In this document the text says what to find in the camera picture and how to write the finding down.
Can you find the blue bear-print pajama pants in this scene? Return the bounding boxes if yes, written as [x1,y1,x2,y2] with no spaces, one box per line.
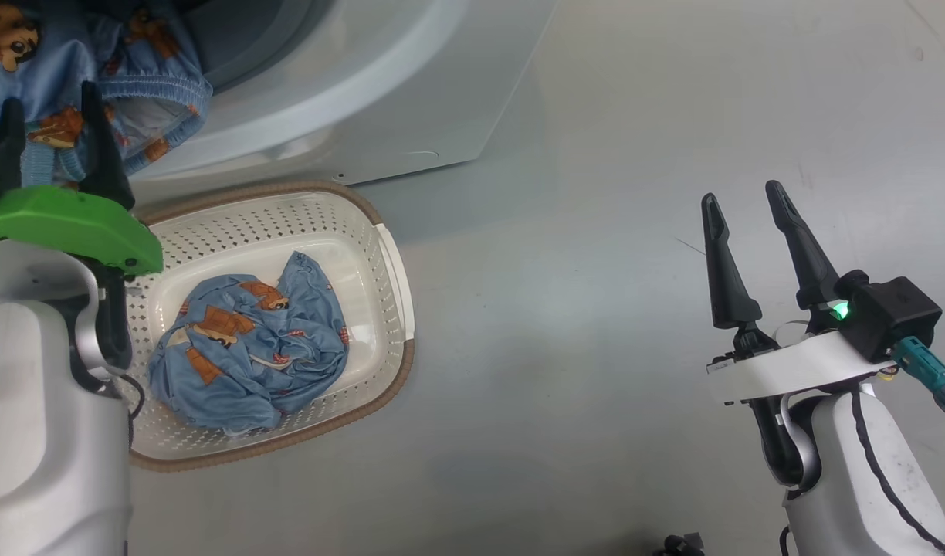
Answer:
[0,0,213,190]

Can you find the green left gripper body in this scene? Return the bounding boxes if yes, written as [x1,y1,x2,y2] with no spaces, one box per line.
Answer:
[0,185,164,277]

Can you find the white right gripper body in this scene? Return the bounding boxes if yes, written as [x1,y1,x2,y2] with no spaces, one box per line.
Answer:
[706,328,899,407]

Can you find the blue bear-print pajama shirt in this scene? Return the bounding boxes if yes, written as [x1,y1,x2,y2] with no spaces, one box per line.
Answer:
[148,251,350,433]

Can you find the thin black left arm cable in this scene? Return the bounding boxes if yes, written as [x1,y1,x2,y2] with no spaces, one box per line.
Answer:
[120,373,146,450]

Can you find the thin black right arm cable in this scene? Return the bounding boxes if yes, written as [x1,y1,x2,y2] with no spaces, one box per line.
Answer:
[849,390,945,556]

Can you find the white front-load washing machine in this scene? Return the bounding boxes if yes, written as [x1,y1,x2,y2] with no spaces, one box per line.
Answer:
[129,0,558,205]

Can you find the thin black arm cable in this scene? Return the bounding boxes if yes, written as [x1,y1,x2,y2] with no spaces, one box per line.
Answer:
[120,373,146,450]
[849,390,945,556]

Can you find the white perforated basket brown rim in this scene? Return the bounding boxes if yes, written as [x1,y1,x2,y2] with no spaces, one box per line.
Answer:
[121,181,415,472]

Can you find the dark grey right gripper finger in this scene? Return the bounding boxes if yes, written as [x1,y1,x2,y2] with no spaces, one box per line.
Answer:
[701,192,780,356]
[764,179,841,334]

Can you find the small black base fitting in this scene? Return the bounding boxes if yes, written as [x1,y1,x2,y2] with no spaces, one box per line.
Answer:
[656,531,705,556]

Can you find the teal right camera cable connector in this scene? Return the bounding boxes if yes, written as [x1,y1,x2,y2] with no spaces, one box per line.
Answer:
[893,336,945,414]

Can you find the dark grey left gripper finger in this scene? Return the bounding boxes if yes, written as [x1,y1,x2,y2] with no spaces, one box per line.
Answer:
[0,97,27,214]
[80,80,137,211]

